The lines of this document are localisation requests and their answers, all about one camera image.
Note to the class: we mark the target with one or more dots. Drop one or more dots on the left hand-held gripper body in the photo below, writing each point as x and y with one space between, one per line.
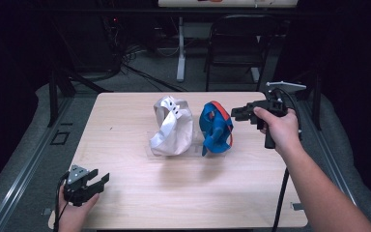
76 188

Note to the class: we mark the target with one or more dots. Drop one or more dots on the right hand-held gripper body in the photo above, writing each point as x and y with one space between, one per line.
273 104

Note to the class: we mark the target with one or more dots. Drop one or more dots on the blue baseball cap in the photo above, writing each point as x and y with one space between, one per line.
215 129

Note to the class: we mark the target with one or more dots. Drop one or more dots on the white baseball cap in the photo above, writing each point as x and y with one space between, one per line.
172 129

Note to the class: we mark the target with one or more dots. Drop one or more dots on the person's right hand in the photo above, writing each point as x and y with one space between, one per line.
281 129

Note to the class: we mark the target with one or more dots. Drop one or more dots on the person's left hand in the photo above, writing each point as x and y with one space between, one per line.
74 214

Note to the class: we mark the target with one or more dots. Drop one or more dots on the black folding chair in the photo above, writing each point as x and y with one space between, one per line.
238 48

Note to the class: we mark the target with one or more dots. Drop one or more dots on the white desk leg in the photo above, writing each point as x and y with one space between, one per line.
181 58

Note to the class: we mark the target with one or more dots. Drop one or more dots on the white desk top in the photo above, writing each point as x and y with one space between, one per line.
227 3

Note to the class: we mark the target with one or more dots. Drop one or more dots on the black equipment cabinet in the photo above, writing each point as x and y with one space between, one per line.
87 42

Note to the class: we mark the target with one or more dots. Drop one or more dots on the aluminium floor rail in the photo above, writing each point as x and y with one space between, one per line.
335 170
22 167

